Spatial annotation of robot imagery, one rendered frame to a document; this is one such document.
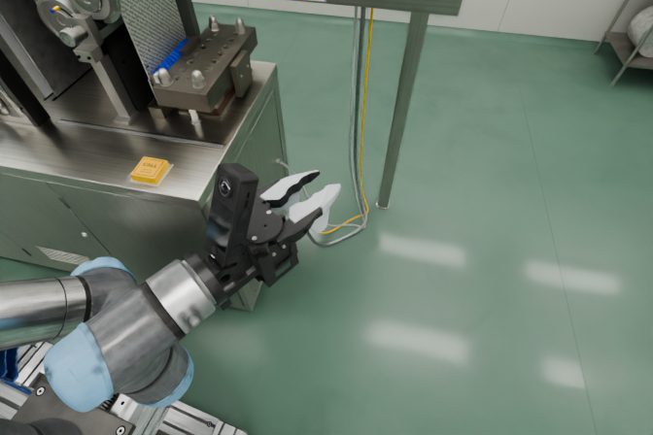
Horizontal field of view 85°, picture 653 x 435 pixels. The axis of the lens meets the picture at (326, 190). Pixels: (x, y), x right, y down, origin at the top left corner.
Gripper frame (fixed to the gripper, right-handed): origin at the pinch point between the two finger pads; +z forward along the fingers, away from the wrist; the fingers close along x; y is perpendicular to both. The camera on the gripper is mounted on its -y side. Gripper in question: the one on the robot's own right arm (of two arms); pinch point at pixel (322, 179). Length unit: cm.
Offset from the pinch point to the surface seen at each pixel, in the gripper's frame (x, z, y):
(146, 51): -80, 8, 4
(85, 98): -106, -10, 19
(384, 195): -56, 85, 106
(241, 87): -69, 27, 20
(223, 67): -68, 23, 11
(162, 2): -86, 20, -5
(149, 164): -60, -9, 23
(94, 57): -80, -5, 1
